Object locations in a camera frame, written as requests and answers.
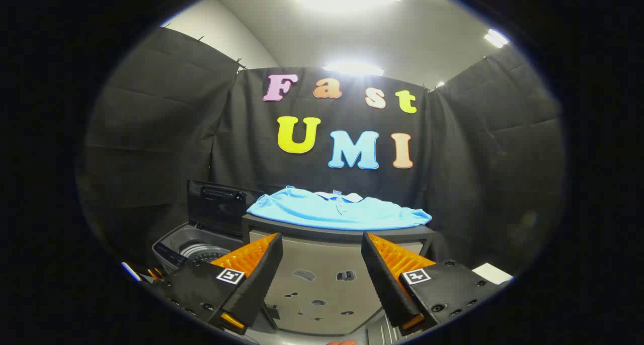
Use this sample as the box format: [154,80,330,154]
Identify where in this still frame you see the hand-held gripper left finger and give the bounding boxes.
[153,232,284,335]

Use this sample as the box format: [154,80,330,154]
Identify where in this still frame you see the black backdrop cloth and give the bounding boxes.
[75,26,567,280]

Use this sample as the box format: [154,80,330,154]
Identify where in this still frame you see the light blue polo shirt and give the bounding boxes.
[247,186,433,231]

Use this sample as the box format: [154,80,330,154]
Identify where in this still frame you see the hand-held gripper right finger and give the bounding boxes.
[361,231,505,337]

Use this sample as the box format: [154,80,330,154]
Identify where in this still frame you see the white board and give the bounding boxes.
[473,263,514,285]

